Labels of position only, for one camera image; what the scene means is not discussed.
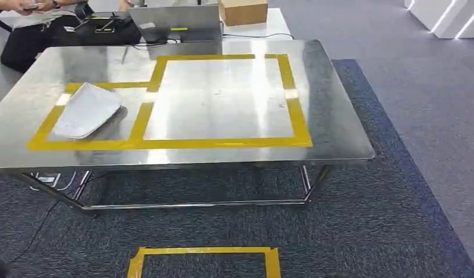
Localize white plastic panel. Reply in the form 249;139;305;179
53;82;123;140

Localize steel bench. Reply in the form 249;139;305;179
0;39;376;215

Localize cardboard box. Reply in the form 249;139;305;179
218;0;268;27

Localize silver laptop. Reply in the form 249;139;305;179
129;4;223;43

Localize black bag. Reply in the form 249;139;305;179
74;11;142;47

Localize white power strip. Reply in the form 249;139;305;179
30;173;61;191

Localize person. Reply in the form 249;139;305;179
0;0;96;74

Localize black laptop cable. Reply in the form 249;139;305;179
221;33;296;41

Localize black floor cable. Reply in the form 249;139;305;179
8;173;107;265

